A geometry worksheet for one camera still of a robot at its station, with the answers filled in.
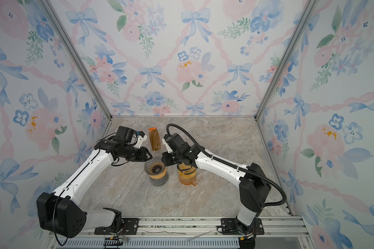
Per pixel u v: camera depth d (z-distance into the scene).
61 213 0.39
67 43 0.80
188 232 0.73
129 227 0.74
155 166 0.82
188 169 0.67
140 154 0.70
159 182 0.85
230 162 0.49
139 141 0.72
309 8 0.69
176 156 0.60
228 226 0.73
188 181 0.89
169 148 0.64
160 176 0.79
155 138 1.00
